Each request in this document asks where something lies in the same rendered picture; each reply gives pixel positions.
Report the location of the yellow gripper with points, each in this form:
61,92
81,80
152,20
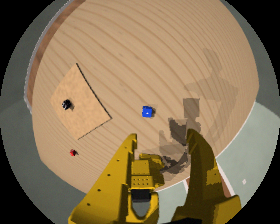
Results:
107,200

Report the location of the blue die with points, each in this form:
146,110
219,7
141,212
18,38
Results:
146,111

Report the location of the red die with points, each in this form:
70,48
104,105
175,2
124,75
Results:
72,152

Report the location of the black die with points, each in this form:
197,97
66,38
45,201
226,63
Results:
66,104

